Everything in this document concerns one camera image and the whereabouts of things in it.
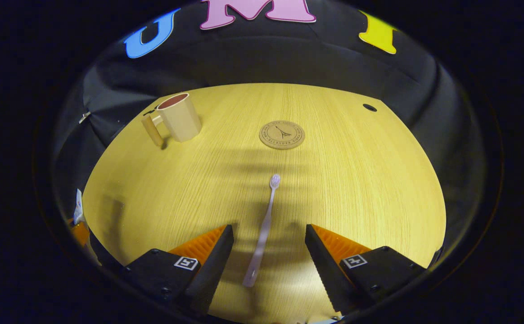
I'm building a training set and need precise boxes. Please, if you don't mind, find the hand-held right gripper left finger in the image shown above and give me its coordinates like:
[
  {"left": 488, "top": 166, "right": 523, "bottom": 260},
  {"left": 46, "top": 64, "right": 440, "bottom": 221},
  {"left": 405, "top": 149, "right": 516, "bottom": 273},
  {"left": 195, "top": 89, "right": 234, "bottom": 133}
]
[{"left": 122, "top": 224, "right": 235, "bottom": 315}]

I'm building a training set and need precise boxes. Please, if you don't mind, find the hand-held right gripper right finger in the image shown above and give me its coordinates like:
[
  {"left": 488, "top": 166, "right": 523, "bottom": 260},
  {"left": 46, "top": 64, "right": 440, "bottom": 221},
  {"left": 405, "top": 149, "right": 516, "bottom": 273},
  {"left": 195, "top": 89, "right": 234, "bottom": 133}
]
[{"left": 305, "top": 224, "right": 427, "bottom": 315}]

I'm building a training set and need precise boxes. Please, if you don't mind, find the white toothpaste tube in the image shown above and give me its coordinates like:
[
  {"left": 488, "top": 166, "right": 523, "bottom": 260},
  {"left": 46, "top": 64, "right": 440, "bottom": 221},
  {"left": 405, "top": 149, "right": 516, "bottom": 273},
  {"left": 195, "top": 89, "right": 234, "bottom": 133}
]
[{"left": 73, "top": 189, "right": 85, "bottom": 225}]

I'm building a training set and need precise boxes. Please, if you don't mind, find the pale pink toothbrush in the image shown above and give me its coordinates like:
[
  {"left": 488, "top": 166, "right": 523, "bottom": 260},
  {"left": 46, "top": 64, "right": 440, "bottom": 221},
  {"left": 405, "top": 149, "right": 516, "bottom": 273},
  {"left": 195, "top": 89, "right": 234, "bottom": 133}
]
[{"left": 243, "top": 174, "right": 281, "bottom": 288}]

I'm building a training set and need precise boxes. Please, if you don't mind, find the round cork coaster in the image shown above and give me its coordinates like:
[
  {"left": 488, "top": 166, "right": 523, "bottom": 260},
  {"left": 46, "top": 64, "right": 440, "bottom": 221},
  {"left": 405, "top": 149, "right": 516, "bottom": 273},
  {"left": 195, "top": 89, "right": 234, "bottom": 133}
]
[{"left": 259, "top": 120, "right": 306, "bottom": 150}]

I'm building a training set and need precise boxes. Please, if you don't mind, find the beige cup with wooden handle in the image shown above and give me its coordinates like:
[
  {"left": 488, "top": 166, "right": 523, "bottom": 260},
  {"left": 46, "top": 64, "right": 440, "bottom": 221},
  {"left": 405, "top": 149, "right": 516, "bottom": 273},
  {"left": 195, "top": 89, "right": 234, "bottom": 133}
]
[{"left": 141, "top": 93, "right": 203, "bottom": 149}]

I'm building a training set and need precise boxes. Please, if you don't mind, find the light wooden desktop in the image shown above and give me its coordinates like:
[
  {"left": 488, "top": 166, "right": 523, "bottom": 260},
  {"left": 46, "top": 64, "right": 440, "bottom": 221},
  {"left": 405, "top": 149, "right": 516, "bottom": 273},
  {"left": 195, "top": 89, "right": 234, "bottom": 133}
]
[{"left": 82, "top": 83, "right": 447, "bottom": 324}]

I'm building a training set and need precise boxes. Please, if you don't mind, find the black backdrop cloth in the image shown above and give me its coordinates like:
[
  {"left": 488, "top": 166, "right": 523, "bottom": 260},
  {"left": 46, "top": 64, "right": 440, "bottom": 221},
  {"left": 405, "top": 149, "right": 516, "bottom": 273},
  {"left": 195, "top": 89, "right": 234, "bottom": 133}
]
[{"left": 50, "top": 0, "right": 490, "bottom": 270}]

